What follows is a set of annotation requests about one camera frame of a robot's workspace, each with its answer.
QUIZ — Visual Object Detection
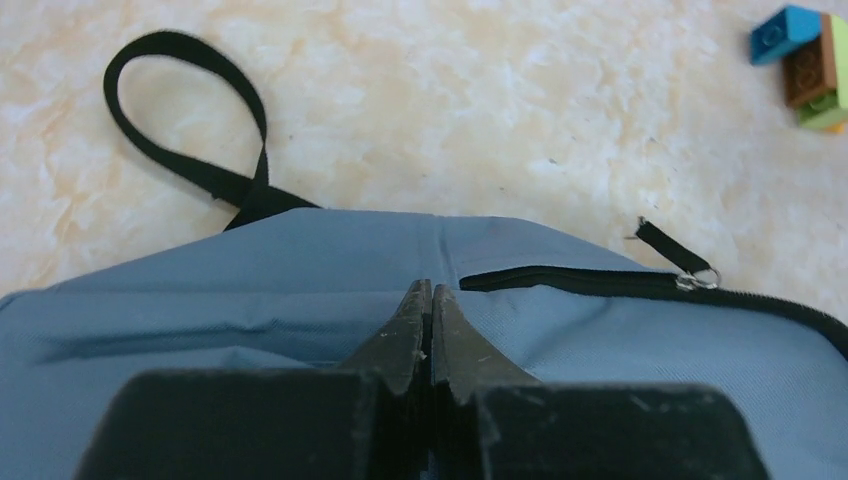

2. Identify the blue grey backpack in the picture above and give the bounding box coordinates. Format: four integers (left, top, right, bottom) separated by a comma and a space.
1, 31, 847, 479

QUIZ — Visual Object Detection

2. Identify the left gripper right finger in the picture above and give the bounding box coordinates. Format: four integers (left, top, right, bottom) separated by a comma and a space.
432, 285, 768, 479

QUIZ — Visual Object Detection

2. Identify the colourful block stack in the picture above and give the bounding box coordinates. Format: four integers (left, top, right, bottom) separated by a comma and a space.
748, 4, 847, 133

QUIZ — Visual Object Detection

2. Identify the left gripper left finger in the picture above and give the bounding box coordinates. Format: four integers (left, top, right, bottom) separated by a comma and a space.
76, 280, 432, 479

